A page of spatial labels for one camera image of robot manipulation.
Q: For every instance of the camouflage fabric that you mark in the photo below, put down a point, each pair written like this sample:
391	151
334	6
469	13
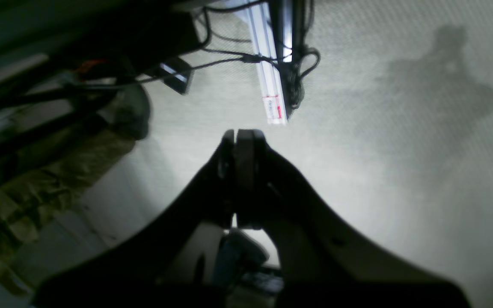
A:
32	200

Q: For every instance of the aluminium frame rail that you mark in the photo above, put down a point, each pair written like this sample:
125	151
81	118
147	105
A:
257	17

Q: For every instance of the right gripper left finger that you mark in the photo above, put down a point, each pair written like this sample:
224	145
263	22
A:
168	264

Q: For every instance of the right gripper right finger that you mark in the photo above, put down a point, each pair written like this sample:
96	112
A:
325	262

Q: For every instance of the small black adapter box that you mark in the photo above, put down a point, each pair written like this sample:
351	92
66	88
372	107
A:
176	74

